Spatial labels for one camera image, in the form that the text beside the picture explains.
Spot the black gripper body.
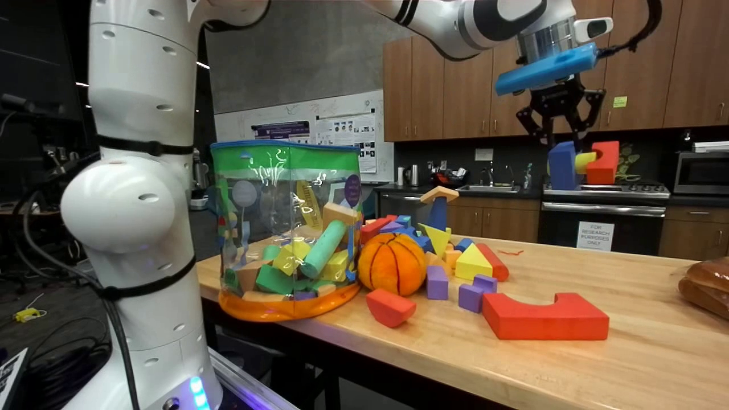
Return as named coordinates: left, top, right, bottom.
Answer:
left=530, top=78, right=592, bottom=119

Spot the orange yellow blue block piece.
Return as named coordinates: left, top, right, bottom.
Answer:
left=546, top=140, right=625, bottom=191

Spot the clear plastic toy bag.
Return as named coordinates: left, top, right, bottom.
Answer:
left=210, top=140, right=365, bottom=325

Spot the green potted plant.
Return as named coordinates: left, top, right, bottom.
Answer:
left=618, top=144, right=646, bottom=184

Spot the steel kitchen sink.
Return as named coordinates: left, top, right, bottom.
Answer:
left=459, top=181, right=529, bottom=196

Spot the stainless steel oven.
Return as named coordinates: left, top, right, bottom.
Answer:
left=538, top=177, right=673, bottom=259

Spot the dish rack with dishes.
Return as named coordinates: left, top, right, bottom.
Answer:
left=427, top=159, right=471, bottom=191

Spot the wooden lower cabinet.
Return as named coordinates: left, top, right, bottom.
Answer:
left=656, top=205, right=729, bottom=267
left=447, top=196, right=545, bottom=243

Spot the white paper on oven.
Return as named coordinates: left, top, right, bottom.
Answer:
left=574, top=219, right=618, bottom=255

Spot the stainless steel microwave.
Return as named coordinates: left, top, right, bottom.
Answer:
left=673, top=140, right=729, bottom=200

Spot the tall blue block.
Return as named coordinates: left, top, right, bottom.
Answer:
left=427, top=198, right=451, bottom=233

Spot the long red block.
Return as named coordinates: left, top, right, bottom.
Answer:
left=476, top=242, right=512, bottom=284

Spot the small yellow triangle block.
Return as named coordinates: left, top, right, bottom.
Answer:
left=417, top=221, right=455, bottom=262

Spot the large yellow triangle block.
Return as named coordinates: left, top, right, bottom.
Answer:
left=451, top=242, right=497, bottom=284

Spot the small orange block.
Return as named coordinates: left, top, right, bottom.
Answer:
left=440, top=246, right=466, bottom=275

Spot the flat purple block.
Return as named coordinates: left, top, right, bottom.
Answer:
left=379, top=215, right=417, bottom=240

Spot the purple notched block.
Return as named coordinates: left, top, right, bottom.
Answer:
left=455, top=274, right=501, bottom=317

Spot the purple cube block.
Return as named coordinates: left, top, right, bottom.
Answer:
left=423, top=265, right=454, bottom=303

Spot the red wedge block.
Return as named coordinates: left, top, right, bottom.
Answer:
left=357, top=213, right=399, bottom=246

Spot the large red arch block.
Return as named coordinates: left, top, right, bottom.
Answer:
left=481, top=290, right=614, bottom=344

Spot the orange plush basketball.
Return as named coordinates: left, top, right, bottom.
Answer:
left=355, top=230, right=430, bottom=299

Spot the tan rectangular block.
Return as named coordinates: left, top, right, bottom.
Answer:
left=320, top=204, right=365, bottom=230

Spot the small red rectangular block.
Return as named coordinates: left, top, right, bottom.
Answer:
left=365, top=288, right=419, bottom=330

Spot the green cylinder block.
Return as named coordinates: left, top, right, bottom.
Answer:
left=299, top=219, right=348, bottom=281

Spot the yellow foam block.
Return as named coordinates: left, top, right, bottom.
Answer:
left=270, top=240, right=312, bottom=279

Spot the green flat block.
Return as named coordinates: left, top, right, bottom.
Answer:
left=253, top=262, right=299, bottom=296

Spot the small yellow floor object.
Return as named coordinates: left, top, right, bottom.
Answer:
left=12, top=303, right=49, bottom=325

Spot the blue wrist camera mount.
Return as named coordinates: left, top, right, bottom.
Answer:
left=494, top=41, right=602, bottom=98

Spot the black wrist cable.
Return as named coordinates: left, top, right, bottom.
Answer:
left=597, top=0, right=663, bottom=62

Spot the white wall board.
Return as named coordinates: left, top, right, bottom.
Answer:
left=212, top=86, right=396, bottom=184

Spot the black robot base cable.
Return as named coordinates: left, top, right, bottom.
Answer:
left=14, top=190, right=150, bottom=410

